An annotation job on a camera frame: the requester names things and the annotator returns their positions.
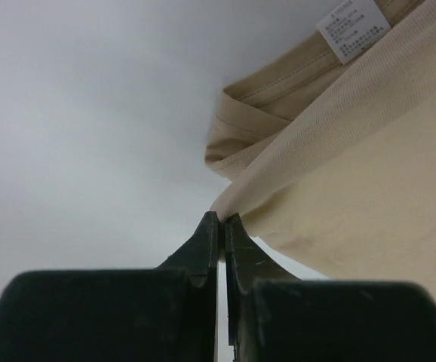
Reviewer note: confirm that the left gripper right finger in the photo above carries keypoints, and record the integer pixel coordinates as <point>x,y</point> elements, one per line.
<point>275,316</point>

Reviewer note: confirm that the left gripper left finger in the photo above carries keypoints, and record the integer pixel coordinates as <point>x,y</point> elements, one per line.
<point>167,313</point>

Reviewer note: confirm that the beige t shirt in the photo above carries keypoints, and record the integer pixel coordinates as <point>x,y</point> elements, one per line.
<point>330,150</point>

